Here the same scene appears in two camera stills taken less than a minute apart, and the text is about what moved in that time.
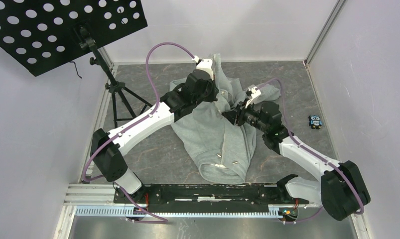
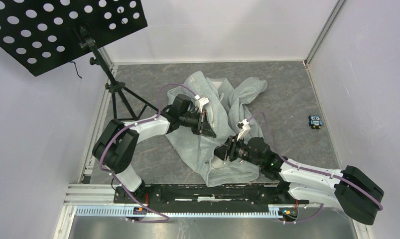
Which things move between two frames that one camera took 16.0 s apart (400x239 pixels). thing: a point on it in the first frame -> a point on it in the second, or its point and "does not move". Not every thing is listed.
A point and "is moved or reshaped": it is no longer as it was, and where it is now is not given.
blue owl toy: [314, 121] does not move
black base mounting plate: [203, 197] does not move
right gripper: [241, 112] -> [220, 151]
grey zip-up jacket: [224, 149] is moved or reshaped
